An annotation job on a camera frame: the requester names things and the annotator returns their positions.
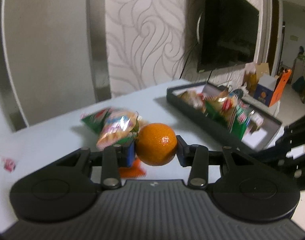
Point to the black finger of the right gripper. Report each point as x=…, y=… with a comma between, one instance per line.
x=285, y=155

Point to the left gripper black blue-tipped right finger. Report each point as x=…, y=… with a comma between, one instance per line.
x=239, y=185

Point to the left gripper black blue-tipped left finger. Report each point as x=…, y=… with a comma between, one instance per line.
x=70, y=186

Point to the green cracker bag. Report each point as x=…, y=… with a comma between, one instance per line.
x=229, y=111
x=114, y=125

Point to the brown pastry packet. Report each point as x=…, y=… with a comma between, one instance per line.
x=191, y=98

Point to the orange mandarin fruit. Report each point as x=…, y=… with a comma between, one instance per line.
x=155, y=143

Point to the pink white candy wrapper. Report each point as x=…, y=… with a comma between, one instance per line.
x=7, y=163

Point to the black tray box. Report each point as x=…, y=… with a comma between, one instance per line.
x=261, y=131

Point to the orange snack packet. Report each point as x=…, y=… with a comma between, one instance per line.
x=132, y=172

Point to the green cracker bag on table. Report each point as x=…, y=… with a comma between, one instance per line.
x=114, y=125

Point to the blue orange carton box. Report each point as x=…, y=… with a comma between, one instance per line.
x=262, y=86

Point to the black wall television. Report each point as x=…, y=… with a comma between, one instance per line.
x=229, y=34

